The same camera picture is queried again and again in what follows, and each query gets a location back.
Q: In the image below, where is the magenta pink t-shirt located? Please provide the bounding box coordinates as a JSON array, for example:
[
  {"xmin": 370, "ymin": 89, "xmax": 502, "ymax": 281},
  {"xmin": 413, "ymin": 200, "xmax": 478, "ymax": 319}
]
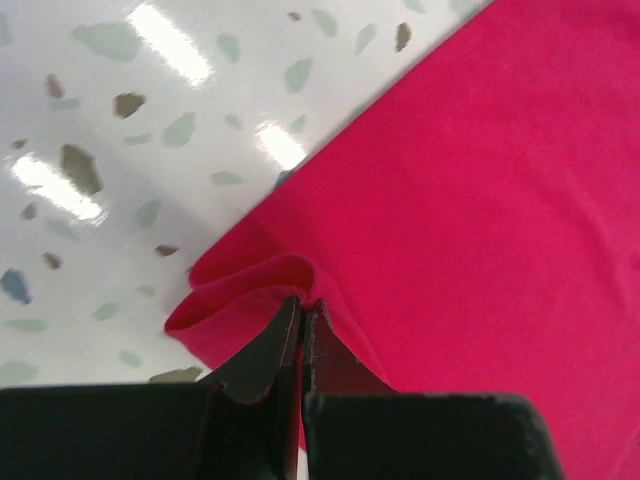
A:
[{"xmin": 165, "ymin": 1, "xmax": 639, "ymax": 479}]

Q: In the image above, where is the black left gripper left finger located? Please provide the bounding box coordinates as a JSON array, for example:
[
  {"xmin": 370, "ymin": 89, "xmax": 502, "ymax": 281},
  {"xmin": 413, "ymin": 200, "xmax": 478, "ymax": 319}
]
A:
[{"xmin": 1, "ymin": 297, "xmax": 302, "ymax": 479}]

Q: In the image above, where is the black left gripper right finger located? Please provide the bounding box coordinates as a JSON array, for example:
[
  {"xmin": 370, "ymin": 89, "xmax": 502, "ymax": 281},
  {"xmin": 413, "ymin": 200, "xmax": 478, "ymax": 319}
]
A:
[{"xmin": 302, "ymin": 305, "xmax": 564, "ymax": 479}]

